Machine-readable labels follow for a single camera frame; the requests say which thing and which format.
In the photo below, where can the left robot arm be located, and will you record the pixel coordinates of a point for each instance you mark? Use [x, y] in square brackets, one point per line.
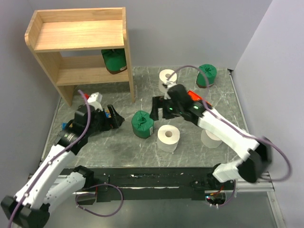
[31, 206]

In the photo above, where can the white paper towel roll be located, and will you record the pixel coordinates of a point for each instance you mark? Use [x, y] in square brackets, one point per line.
[168, 137]
[164, 75]
[209, 139]

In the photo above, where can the white paper towel roll front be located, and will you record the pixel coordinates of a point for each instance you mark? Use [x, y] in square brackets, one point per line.
[168, 137]

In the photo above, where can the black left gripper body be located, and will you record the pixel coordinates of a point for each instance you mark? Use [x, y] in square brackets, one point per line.
[101, 122]

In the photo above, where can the green roll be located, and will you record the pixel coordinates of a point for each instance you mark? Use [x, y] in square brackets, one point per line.
[210, 72]
[142, 124]
[114, 60]

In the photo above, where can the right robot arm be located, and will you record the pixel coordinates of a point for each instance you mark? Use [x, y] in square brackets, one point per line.
[254, 154]

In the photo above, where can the orange razor package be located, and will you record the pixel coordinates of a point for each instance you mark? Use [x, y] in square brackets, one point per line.
[196, 101]

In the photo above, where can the wooden shelf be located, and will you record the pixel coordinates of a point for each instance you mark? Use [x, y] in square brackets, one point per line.
[53, 31]

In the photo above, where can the white paper towel roll back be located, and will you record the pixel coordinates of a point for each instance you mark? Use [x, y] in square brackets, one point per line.
[164, 75]

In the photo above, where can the blue chips bag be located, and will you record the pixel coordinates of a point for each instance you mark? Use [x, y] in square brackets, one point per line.
[107, 113]

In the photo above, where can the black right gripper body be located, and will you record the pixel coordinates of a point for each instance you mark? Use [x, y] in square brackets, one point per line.
[171, 110]

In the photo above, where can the white paper towel roll right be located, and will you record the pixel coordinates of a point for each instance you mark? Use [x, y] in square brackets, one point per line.
[209, 139]

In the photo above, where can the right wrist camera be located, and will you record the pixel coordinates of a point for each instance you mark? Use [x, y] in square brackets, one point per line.
[167, 85]

